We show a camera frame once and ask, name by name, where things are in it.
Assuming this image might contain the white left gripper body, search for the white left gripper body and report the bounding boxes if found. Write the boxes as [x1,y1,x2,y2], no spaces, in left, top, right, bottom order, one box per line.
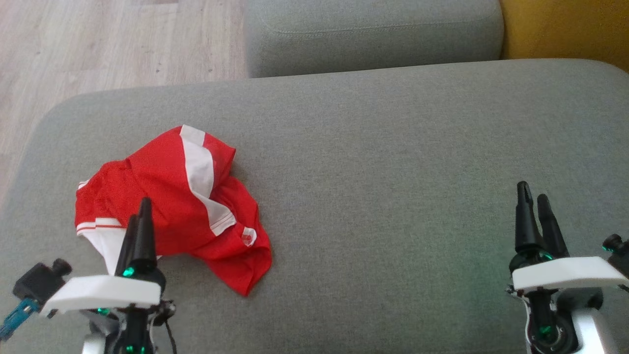
[40,268,176,354]

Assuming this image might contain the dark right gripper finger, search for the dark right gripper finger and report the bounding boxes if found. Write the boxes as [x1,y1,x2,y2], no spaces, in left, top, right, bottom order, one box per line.
[515,181,544,253]
[537,193,571,260]

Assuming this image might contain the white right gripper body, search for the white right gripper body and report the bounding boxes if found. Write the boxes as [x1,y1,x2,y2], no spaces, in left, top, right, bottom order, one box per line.
[506,248,629,354]

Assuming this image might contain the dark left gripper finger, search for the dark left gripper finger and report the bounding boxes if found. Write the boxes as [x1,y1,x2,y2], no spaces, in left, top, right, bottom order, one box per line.
[132,197,159,276]
[114,214,140,277]

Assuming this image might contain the red basketball jersey white sleeves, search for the red basketball jersey white sleeves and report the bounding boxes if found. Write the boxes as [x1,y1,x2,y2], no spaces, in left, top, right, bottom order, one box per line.
[75,160,272,297]

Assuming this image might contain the red shorts white stripe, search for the red shorts white stripe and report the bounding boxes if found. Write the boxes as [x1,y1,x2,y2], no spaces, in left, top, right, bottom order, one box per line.
[125,124,236,236]

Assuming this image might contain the large grey fabric ottoman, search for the large grey fabric ottoman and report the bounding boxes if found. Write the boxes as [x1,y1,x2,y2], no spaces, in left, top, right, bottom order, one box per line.
[0,58,629,354]

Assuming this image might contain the large yellow sofa backrest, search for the large yellow sofa backrest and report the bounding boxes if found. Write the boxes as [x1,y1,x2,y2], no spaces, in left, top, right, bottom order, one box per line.
[499,0,629,74]

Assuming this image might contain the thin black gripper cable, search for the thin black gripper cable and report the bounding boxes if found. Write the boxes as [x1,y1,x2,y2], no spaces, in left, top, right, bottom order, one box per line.
[164,315,178,354]

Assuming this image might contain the teal left cable connector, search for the teal left cable connector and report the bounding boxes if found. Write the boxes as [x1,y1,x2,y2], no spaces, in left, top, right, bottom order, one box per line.
[0,297,40,342]

